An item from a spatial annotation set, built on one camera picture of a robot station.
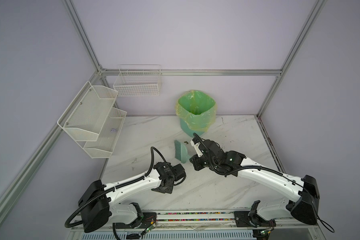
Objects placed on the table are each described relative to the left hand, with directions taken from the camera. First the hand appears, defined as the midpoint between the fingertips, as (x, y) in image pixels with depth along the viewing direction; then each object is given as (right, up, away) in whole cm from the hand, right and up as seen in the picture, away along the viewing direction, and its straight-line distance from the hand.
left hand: (161, 189), depth 76 cm
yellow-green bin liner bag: (+23, +45, +33) cm, 61 cm away
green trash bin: (+14, +30, +32) cm, 46 cm away
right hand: (+15, +16, -2) cm, 22 cm away
